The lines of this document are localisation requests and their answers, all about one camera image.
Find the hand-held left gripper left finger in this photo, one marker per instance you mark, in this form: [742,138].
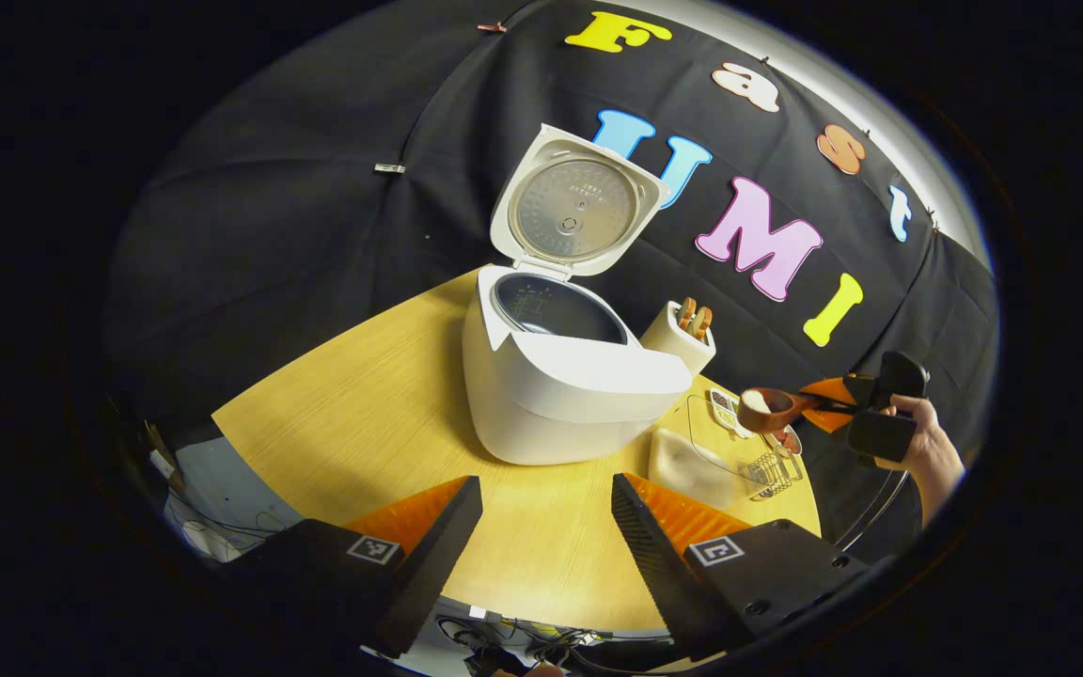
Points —
[429,564]

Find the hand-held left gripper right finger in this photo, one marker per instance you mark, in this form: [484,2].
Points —
[659,564]

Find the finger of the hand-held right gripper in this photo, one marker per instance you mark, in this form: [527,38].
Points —
[838,418]
[833,387]

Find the brown wooden spoon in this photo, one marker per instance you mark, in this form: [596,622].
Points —
[776,411]

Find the clear chopstick holder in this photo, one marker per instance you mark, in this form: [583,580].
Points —
[776,475]

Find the clear box of rice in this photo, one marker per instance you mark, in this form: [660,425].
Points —
[692,465]

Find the white rice cooker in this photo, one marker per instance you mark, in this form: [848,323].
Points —
[570,395]

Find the red meat slice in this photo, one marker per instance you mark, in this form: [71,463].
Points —
[786,440]

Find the white round plate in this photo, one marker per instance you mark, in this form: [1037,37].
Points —
[791,453]

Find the white divided bean dish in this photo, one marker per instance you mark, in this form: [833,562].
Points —
[722,409]

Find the toast slice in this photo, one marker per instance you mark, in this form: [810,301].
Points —
[701,322]
[686,313]

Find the white toaster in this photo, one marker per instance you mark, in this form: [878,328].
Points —
[673,343]

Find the white power adapter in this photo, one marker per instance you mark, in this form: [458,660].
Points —
[162,464]

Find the black backdrop cloth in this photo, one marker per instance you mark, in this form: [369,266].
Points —
[297,207]

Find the curved metal rail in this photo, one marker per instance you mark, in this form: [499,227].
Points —
[880,508]

